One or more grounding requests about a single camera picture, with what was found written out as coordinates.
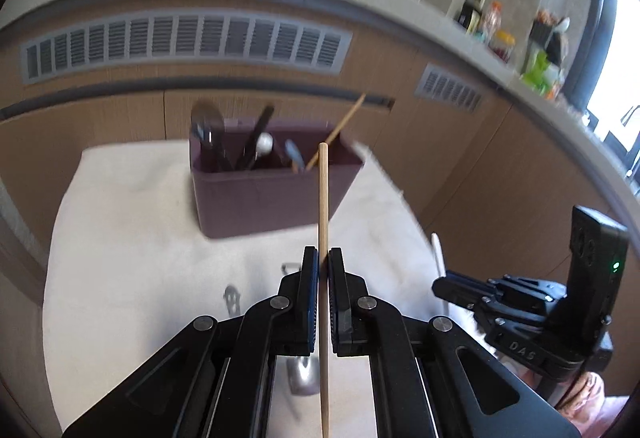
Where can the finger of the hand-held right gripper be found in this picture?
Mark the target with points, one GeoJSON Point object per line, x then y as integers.
{"type": "Point", "coordinates": [525, 293]}
{"type": "Point", "coordinates": [515, 333]}

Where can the blue-grey plastic spoon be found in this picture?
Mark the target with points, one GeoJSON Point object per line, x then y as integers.
{"type": "Point", "coordinates": [294, 152]}

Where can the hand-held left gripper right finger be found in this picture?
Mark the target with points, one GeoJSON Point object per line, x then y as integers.
{"type": "Point", "coordinates": [334, 298]}

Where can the white towel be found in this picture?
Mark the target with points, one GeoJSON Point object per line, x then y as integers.
{"type": "Point", "coordinates": [150, 268]}

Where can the short grey vent grille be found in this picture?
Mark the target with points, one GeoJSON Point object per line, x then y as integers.
{"type": "Point", "coordinates": [450, 90]}

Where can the black packet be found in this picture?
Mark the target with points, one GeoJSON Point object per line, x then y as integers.
{"type": "Point", "coordinates": [467, 17]}

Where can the red jar yellow lid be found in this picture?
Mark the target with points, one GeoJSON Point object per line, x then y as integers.
{"type": "Point", "coordinates": [504, 47]}

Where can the wooden chopstick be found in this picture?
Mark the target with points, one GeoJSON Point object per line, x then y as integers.
{"type": "Point", "coordinates": [323, 198]}
{"type": "Point", "coordinates": [340, 127]}

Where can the green packet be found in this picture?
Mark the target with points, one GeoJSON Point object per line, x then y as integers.
{"type": "Point", "coordinates": [537, 67]}

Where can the white plastic spoon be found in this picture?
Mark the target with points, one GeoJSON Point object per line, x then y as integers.
{"type": "Point", "coordinates": [438, 253]}

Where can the plastic bottle orange cap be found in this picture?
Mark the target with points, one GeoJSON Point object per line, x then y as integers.
{"type": "Point", "coordinates": [492, 20]}

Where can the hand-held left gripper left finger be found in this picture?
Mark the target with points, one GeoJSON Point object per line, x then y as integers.
{"type": "Point", "coordinates": [311, 298]}

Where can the window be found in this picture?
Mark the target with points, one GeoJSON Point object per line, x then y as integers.
{"type": "Point", "coordinates": [620, 67]}

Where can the maroon plastic utensil holder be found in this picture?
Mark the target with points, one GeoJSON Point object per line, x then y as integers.
{"type": "Point", "coordinates": [260, 203]}

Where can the wooden counter cabinet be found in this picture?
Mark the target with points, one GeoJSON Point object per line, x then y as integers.
{"type": "Point", "coordinates": [100, 117]}

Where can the long grey vent grille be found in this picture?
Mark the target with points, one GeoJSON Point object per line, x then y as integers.
{"type": "Point", "coordinates": [175, 35]}

